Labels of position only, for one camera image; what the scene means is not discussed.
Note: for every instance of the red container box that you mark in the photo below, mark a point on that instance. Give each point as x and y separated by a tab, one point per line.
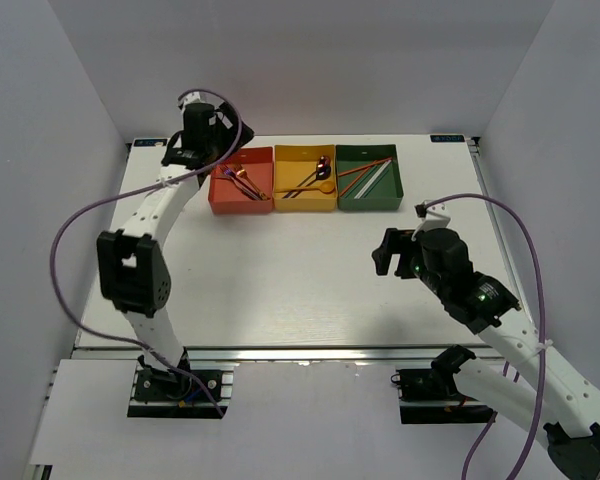
226	199

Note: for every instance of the white chopstick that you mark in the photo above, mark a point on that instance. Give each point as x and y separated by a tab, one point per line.
368	186

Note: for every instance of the gold fork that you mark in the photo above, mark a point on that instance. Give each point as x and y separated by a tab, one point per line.
241	173

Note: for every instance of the yellow container box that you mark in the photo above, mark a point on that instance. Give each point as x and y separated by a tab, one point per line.
292	164

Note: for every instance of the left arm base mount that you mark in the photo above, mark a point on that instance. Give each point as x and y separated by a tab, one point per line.
157	394

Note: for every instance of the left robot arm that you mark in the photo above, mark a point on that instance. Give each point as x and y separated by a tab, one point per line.
133	273

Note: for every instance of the black spoon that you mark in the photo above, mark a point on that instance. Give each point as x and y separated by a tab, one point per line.
321	173

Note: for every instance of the aluminium table edge rail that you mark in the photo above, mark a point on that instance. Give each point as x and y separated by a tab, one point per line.
392	354

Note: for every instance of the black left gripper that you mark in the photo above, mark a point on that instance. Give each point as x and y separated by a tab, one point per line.
230	116

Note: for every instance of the blue label sticker right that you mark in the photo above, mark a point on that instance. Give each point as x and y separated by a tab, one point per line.
447	138

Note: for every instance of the blue label sticker left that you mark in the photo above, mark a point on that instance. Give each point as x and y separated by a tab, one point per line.
149	142

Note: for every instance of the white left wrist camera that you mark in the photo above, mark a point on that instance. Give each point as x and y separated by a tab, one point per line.
188	98

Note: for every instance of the blue label sticker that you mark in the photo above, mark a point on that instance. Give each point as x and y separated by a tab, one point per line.
447	138
149	142

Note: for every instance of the green container box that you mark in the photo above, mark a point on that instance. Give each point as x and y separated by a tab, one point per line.
386	195

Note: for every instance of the purple fork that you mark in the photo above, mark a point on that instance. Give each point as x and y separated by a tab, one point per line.
240	184

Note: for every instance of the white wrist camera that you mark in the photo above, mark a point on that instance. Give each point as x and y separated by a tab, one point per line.
431	217
188	98

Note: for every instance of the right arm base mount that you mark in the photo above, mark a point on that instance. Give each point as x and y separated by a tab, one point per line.
429	396

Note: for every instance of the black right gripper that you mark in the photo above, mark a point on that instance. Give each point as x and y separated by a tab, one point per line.
395	242

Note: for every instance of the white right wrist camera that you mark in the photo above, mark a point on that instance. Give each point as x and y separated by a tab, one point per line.
431	217

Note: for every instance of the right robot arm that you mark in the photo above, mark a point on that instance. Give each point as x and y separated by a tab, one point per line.
569	425

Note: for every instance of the orange chopstick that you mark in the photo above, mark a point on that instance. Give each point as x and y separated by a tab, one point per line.
364	167
352	184

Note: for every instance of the yellow plastic spoon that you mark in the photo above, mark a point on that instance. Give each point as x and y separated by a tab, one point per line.
325	187

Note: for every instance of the iridescent rainbow spoon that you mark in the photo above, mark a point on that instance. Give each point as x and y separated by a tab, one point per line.
322	161

